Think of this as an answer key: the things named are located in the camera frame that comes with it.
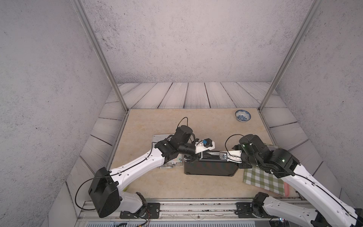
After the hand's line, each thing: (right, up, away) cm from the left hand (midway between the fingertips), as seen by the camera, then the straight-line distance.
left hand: (212, 154), depth 68 cm
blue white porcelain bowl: (+33, +19, +46) cm, 60 cm away
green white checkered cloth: (+29, -18, +15) cm, 38 cm away
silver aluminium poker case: (-17, -9, +18) cm, 27 cm away
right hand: (+12, +2, +1) cm, 12 cm away
